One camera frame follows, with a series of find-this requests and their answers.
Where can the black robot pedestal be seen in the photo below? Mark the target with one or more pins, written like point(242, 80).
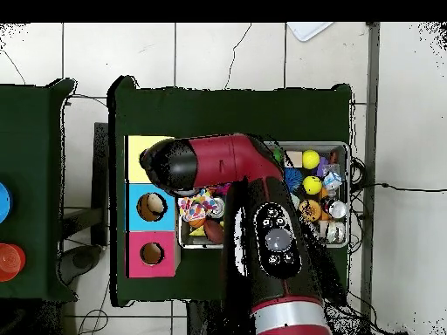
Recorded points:
point(202, 319)

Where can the small orange basketball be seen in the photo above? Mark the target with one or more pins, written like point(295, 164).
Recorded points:
point(197, 222)

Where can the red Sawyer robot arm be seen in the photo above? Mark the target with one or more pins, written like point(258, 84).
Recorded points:
point(227, 160)

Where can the blue spiky ball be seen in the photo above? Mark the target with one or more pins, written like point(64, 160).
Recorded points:
point(294, 178)

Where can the yellow smiley ball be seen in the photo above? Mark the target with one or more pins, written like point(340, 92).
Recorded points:
point(312, 185)

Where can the plain yellow ball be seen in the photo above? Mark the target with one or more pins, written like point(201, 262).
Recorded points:
point(311, 159)

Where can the small brown football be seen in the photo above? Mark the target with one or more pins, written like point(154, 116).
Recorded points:
point(213, 231)

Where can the shallow clear mesh bin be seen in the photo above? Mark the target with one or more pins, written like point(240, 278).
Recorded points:
point(307, 144)

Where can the blue plastic cup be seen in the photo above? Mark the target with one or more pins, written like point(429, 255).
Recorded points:
point(4, 202)

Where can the white flat tray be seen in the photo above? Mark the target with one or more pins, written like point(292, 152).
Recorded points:
point(307, 29)

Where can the dark green side table cloth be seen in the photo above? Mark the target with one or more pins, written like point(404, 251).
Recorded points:
point(31, 139)

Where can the polka dot cloth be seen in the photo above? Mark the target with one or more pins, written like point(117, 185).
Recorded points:
point(195, 206)

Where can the wooden box with three holes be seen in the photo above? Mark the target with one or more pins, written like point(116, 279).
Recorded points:
point(153, 240)

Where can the red plastic cup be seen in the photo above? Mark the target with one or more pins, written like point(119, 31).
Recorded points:
point(10, 261)

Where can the silver can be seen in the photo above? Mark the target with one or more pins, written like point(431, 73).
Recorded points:
point(337, 209)
point(218, 207)

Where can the plain wooden block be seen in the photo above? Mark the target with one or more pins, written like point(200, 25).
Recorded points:
point(296, 158)

